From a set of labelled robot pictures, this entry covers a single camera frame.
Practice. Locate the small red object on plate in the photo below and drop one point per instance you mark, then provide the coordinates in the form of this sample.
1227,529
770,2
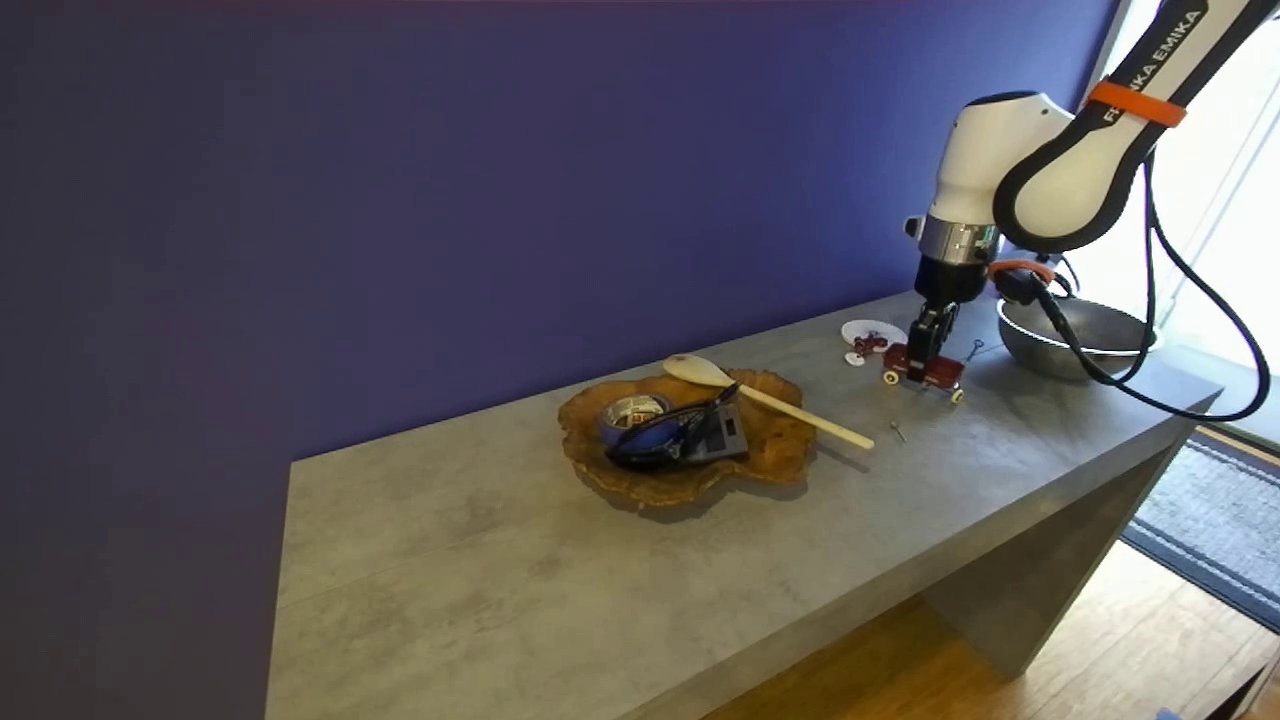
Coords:
867,346

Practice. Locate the silver metal bowl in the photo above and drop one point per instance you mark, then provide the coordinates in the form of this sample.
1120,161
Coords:
1083,331

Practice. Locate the wooden spoon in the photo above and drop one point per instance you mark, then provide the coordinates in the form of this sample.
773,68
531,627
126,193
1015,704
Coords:
705,374

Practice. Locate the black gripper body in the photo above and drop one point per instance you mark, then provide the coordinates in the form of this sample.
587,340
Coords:
951,282

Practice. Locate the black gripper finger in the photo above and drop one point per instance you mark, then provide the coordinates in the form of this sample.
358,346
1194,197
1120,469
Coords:
923,338
940,334

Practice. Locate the brown wooden tray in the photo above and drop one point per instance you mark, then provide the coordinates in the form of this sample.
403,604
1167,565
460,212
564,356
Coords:
773,465

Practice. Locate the grey concrete cabinet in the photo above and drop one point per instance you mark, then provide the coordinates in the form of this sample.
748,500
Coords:
467,575

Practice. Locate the white small plate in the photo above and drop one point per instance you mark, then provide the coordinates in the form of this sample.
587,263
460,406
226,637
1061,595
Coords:
872,324

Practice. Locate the dark blue object in tray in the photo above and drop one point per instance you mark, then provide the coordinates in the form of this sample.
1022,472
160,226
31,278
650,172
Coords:
659,439

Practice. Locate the red toy trolley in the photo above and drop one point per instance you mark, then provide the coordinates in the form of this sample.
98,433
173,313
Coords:
936,374

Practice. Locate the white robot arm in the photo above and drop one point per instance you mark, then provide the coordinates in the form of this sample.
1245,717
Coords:
1024,169

